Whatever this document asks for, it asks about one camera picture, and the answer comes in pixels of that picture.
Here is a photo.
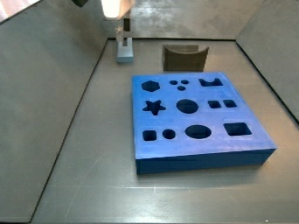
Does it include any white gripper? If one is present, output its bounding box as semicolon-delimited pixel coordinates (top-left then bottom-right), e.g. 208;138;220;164
100;0;136;44

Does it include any black curved fixture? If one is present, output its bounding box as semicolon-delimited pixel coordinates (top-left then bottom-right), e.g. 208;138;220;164
163;45;210;72

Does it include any blue foam shape-cutout block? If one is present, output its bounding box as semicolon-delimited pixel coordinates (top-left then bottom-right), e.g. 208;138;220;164
132;72;276;174

